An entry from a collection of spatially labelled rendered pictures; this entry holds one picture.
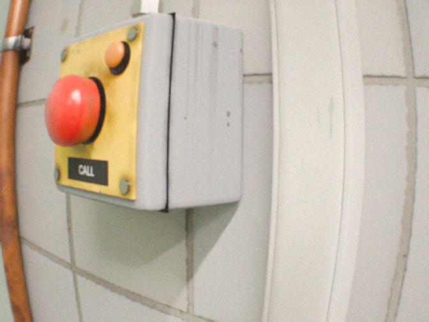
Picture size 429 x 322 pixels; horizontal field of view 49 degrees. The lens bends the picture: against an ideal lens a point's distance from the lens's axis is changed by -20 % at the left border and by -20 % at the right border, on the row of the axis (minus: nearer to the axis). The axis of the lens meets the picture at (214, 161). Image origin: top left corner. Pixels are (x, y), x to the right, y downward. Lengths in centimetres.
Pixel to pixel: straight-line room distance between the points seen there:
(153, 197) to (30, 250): 32
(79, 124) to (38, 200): 26
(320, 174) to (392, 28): 9
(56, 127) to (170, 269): 14
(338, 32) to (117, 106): 12
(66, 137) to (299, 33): 13
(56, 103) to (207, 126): 8
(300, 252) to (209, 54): 11
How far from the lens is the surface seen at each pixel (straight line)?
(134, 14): 32
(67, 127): 28
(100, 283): 44
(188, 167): 28
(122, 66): 27
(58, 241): 50
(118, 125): 27
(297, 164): 27
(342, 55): 25
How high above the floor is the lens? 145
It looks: 3 degrees down
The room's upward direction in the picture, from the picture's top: 1 degrees clockwise
